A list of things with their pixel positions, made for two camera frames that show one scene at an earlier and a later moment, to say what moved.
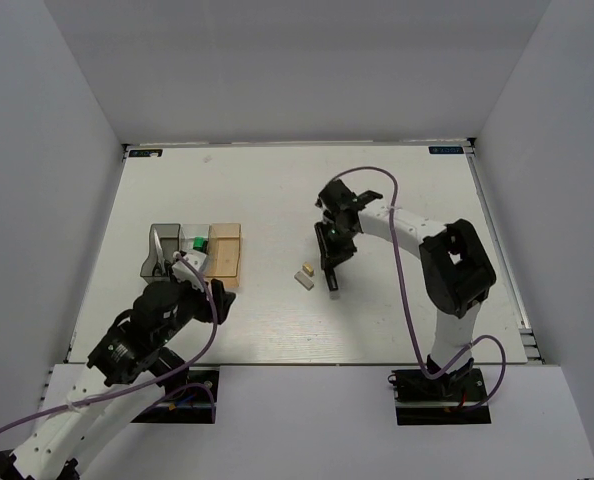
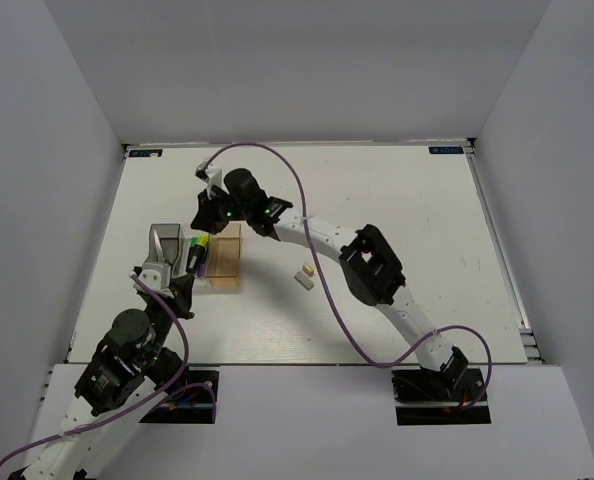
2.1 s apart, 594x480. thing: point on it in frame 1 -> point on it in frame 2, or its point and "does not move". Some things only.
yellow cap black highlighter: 331,279 -> 201,250
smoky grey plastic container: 169,237 does not move
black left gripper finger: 222,300 -> 182,289
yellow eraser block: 308,268 does not move
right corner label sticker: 446,149 does not move
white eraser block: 303,280 does not move
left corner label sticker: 145,152 does not move
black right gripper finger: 321,233 -> 208,215
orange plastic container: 224,254 does not move
